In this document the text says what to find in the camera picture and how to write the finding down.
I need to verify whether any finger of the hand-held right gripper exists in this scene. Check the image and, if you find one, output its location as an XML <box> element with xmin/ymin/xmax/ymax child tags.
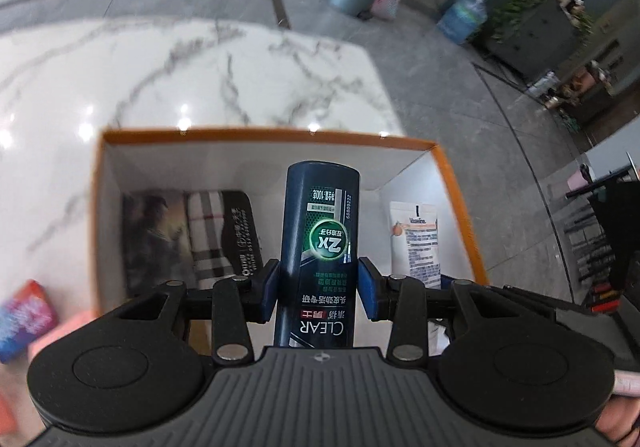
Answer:
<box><xmin>487</xmin><ymin>283</ymin><xmax>568</xmax><ymax>325</ymax></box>

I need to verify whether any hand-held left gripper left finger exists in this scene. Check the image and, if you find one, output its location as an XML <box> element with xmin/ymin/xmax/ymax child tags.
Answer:
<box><xmin>102</xmin><ymin>259</ymin><xmax>281</xmax><ymax>364</ymax></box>

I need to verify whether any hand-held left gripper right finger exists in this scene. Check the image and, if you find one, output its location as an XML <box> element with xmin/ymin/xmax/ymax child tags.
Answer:
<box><xmin>357</xmin><ymin>257</ymin><xmax>538</xmax><ymax>364</ymax></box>

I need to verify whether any white cream tube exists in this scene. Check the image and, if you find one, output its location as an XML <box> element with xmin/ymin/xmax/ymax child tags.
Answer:
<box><xmin>389</xmin><ymin>201</ymin><xmax>445</xmax><ymax>291</ymax></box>

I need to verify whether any plaid black case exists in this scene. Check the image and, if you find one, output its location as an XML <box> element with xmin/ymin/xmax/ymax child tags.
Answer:
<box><xmin>186</xmin><ymin>190</ymin><xmax>266</xmax><ymax>289</ymax></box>

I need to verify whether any dark shampoo bottle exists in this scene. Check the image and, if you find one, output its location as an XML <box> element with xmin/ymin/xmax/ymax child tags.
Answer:
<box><xmin>274</xmin><ymin>161</ymin><xmax>361</xmax><ymax>350</ymax></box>

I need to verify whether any illustrated card box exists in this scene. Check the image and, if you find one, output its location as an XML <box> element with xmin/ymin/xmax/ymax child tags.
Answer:
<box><xmin>121</xmin><ymin>191</ymin><xmax>199</xmax><ymax>299</ymax></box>

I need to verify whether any orange cardboard box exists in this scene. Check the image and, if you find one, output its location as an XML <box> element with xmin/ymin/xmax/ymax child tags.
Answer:
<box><xmin>90</xmin><ymin>126</ymin><xmax>490</xmax><ymax>363</ymax></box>

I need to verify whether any pink lotion bottle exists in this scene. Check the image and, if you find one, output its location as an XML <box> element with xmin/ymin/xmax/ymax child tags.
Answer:
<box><xmin>27</xmin><ymin>311</ymin><xmax>102</xmax><ymax>361</ymax></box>

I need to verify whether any person's right hand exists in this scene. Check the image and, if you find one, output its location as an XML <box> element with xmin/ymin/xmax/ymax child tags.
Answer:
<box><xmin>595</xmin><ymin>399</ymin><xmax>640</xmax><ymax>446</ymax></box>

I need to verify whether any dark blurred furniture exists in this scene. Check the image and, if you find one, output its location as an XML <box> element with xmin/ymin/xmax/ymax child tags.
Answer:
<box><xmin>565</xmin><ymin>152</ymin><xmax>640</xmax><ymax>278</ymax></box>

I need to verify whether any white spray bottle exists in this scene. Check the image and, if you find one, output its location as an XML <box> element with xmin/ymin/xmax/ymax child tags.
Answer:
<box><xmin>527</xmin><ymin>71</ymin><xmax>560</xmax><ymax>98</ymax></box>

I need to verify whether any blue and red packet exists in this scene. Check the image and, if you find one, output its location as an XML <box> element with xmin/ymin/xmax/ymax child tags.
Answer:
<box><xmin>0</xmin><ymin>279</ymin><xmax>57</xmax><ymax>364</ymax></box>

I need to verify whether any grey drawer cabinet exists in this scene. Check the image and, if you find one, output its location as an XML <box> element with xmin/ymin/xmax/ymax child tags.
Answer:
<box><xmin>487</xmin><ymin>0</ymin><xmax>627</xmax><ymax>94</ymax></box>

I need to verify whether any blue water jug with pump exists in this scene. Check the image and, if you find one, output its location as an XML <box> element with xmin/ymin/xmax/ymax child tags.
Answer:
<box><xmin>437</xmin><ymin>0</ymin><xmax>496</xmax><ymax>46</ymax></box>

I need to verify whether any woven pastel basket bag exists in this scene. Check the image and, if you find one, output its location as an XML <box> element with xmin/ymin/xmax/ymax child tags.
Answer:
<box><xmin>372</xmin><ymin>0</ymin><xmax>404</xmax><ymax>21</ymax></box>

